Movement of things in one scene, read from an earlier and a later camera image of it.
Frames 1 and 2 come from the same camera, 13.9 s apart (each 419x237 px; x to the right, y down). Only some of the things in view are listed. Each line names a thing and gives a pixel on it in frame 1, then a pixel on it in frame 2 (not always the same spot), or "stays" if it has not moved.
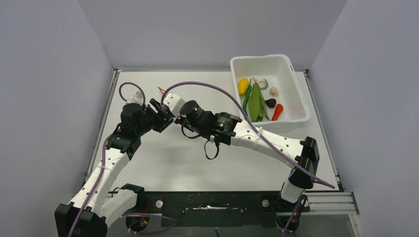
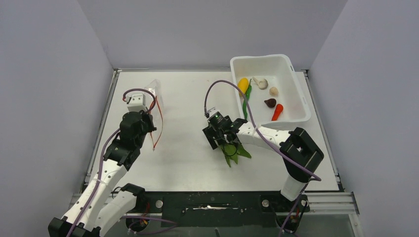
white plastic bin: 270,92 stays
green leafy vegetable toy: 256,106 to 231,150
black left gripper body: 145,126 stays
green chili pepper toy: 247,95 stays
